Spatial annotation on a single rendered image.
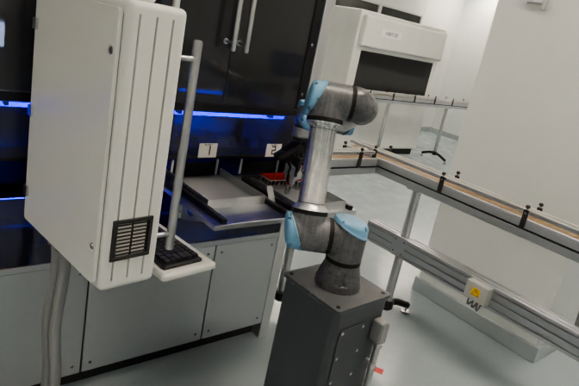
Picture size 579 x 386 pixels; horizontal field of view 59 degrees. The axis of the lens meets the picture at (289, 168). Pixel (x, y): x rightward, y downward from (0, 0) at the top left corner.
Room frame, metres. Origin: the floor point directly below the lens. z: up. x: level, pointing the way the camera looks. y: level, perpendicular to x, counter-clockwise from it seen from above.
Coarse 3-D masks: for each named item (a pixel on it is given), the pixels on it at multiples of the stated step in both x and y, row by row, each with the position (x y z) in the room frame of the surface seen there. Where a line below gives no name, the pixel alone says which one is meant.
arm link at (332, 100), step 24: (312, 96) 1.56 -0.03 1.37; (336, 96) 1.57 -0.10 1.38; (312, 120) 1.57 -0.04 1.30; (336, 120) 1.56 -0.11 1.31; (312, 144) 1.56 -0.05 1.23; (312, 168) 1.53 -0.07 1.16; (312, 192) 1.51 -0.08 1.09; (288, 216) 1.49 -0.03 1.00; (312, 216) 1.48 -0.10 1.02; (288, 240) 1.46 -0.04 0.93; (312, 240) 1.46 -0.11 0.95
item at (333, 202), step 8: (264, 184) 2.05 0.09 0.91; (280, 192) 2.08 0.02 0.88; (296, 192) 2.12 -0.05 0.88; (328, 192) 2.12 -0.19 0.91; (288, 200) 1.92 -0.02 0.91; (296, 200) 2.02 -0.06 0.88; (328, 200) 2.10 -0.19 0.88; (336, 200) 2.08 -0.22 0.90; (344, 200) 2.05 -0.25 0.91; (328, 208) 1.98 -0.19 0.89; (336, 208) 2.01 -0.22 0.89; (344, 208) 2.04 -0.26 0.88
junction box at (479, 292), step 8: (472, 280) 2.34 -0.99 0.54; (464, 288) 2.35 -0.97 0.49; (472, 288) 2.32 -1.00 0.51; (480, 288) 2.29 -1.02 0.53; (488, 288) 2.29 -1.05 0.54; (472, 296) 2.31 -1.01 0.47; (480, 296) 2.29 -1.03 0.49; (488, 296) 2.27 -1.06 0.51; (480, 304) 2.28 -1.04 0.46; (488, 304) 2.29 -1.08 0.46
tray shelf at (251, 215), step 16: (240, 176) 2.20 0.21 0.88; (256, 176) 2.25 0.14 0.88; (192, 208) 1.71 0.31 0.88; (224, 208) 1.77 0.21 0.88; (240, 208) 1.81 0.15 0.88; (256, 208) 1.84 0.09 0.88; (352, 208) 2.07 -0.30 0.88; (208, 224) 1.62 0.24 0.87; (240, 224) 1.66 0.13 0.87; (256, 224) 1.71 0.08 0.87
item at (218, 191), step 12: (192, 180) 2.01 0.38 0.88; (204, 180) 2.04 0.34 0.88; (216, 180) 2.07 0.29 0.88; (228, 180) 2.09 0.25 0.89; (240, 180) 2.03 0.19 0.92; (192, 192) 1.81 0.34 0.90; (204, 192) 1.89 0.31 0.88; (216, 192) 1.92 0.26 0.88; (228, 192) 1.95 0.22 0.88; (240, 192) 1.98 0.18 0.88; (252, 192) 1.96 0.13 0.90; (216, 204) 1.75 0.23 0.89; (228, 204) 1.79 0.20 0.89; (240, 204) 1.83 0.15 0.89; (252, 204) 1.86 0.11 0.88
